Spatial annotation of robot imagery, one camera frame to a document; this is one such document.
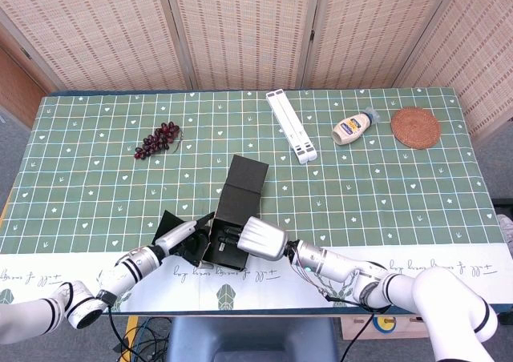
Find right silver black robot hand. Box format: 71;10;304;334
214;216;289;265

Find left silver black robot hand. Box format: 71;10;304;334
154;217;209;265

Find black foldable cardboard box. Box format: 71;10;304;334
154;155;270;273

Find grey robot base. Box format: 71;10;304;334
166;316;340;362

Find green checked deer tablecloth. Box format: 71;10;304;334
0;87;513;317

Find dark red grape bunch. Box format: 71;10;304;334
134;121;182;161

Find white folding stand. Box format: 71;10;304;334
265;89;318;164

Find mayonnaise squeeze bottle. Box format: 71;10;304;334
331;107;381;147

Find wooden board with blue disc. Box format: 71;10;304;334
339;316;430;339

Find round woven brown coaster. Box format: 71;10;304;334
390;107;442;150

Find bamboo folding screen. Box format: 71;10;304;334
0;0;513;143

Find orange wooden door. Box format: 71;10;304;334
0;45;47;129

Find tangled floor cables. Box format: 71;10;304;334
119;316;172;362

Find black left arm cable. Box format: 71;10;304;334
95;289;133;355

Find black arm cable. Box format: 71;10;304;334
320;285;392;362
95;289;133;355

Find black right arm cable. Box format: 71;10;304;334
320;285;392;362

